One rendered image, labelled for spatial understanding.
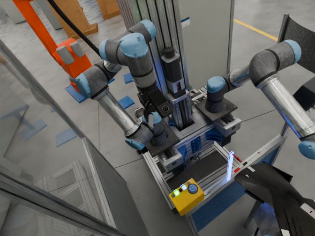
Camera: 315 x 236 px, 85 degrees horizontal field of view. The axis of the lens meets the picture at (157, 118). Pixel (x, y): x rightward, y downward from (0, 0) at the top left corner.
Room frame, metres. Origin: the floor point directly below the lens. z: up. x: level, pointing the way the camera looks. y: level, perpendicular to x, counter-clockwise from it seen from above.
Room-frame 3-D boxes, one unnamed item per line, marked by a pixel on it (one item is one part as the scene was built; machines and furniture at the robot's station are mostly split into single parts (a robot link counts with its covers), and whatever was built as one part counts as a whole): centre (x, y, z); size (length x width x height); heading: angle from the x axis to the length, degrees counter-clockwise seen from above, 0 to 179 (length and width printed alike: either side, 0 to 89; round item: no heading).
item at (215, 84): (0.89, -0.45, 1.20); 0.13 x 0.12 x 0.14; 98
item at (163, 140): (0.78, 0.04, 1.09); 0.15 x 0.15 x 0.10
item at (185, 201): (0.34, -0.01, 1.02); 0.16 x 0.10 x 0.11; 107
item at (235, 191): (0.46, -0.39, 0.45); 0.82 x 0.01 x 0.66; 107
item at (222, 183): (0.46, -0.39, 0.82); 0.90 x 0.04 x 0.08; 107
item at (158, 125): (0.78, 0.04, 1.20); 0.13 x 0.12 x 0.14; 128
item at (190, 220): (0.33, 0.02, 0.39); 0.04 x 0.04 x 0.78; 17
